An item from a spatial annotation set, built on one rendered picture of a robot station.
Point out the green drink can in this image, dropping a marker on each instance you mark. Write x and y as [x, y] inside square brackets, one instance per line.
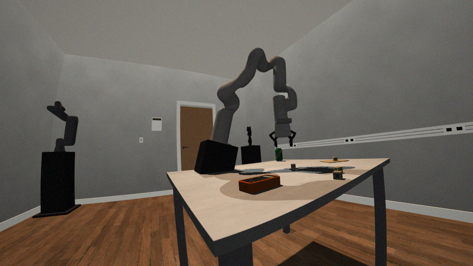
[278, 154]

